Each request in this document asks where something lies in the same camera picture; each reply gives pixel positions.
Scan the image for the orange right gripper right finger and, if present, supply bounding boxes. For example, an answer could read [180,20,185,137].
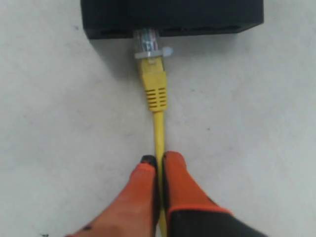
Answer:
[162,151,264,237]

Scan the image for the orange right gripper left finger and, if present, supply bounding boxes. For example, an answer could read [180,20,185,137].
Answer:
[69,155,158,237]

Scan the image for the yellow ethernet cable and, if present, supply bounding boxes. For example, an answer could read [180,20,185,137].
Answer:
[132,28,174,237]

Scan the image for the small black electronic box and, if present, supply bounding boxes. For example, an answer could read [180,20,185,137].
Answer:
[80,0,264,40]

